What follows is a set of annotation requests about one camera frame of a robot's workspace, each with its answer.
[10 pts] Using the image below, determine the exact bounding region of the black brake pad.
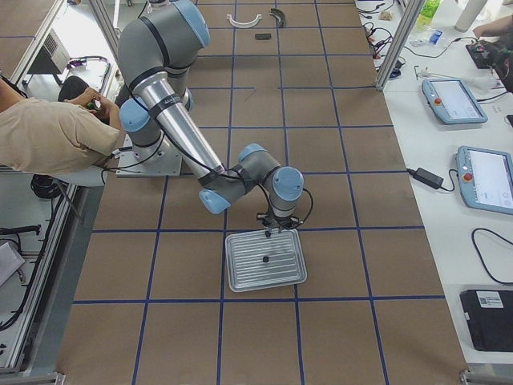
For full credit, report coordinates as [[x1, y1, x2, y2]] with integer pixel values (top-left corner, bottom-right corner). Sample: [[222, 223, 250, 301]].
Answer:
[[254, 33, 272, 41]]

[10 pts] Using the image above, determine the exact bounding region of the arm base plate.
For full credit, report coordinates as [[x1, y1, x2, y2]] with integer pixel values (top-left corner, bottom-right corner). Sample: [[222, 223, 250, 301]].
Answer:
[[115, 133, 182, 177]]

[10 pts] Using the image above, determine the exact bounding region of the far teach pendant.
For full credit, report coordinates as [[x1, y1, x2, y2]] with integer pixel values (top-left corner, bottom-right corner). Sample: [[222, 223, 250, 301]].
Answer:
[[422, 79, 488, 125]]

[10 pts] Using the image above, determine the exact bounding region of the near teach pendant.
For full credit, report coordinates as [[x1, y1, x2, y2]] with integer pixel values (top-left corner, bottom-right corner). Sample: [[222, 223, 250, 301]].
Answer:
[[455, 146, 512, 215]]

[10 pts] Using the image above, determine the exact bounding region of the aluminium frame post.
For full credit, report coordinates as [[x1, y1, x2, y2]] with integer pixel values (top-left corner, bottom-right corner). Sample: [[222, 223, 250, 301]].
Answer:
[[375, 0, 425, 91]]

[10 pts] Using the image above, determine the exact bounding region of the person in beige shirt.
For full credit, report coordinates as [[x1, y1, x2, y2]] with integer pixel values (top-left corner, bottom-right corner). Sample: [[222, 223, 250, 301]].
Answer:
[[1, 77, 122, 175]]

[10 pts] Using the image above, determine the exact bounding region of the teach pendant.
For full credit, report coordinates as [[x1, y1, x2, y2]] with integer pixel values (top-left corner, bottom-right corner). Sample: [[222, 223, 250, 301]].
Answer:
[[455, 146, 512, 215], [422, 79, 488, 125]]

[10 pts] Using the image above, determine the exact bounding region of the white curved plastic part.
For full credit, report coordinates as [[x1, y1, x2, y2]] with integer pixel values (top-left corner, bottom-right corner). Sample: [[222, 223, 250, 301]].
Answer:
[[226, 13, 265, 30]]

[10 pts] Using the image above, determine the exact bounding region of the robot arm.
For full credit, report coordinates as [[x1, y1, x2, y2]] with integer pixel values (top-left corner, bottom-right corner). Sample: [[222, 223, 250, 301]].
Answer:
[[118, 1, 304, 230]]

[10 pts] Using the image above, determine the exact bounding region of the black power adapter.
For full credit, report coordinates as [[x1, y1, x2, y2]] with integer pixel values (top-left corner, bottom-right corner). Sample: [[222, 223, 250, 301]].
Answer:
[[406, 168, 443, 190]]

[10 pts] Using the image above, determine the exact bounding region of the black box with label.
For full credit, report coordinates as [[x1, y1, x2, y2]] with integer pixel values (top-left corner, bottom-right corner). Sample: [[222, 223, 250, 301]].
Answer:
[[459, 290, 512, 353]]

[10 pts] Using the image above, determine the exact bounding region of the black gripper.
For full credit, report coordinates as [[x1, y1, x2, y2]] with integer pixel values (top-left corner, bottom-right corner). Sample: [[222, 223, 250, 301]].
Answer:
[[256, 208, 299, 237]]

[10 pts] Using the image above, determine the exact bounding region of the olive brake shoe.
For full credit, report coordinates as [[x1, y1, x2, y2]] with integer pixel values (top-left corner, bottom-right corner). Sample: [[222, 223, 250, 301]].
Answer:
[[269, 8, 286, 28]]

